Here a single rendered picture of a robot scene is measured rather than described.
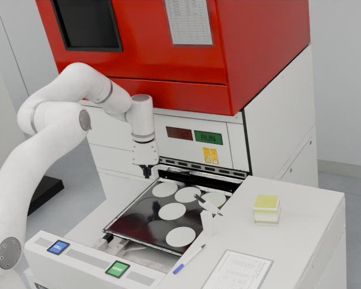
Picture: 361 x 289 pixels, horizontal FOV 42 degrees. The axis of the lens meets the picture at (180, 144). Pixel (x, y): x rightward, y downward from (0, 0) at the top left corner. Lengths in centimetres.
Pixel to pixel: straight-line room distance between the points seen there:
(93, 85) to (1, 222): 50
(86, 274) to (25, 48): 355
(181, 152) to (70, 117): 71
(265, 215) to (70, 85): 69
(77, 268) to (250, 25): 96
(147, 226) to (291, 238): 53
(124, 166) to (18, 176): 96
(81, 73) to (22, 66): 362
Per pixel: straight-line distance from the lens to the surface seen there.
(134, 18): 164
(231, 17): 152
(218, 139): 171
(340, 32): 300
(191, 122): 174
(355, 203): 317
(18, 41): 486
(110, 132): 205
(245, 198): 161
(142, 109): 164
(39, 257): 165
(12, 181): 120
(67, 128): 124
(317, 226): 148
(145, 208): 177
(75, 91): 137
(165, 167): 192
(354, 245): 287
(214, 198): 175
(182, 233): 161
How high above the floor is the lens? 190
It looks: 28 degrees down
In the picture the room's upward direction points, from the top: 12 degrees counter-clockwise
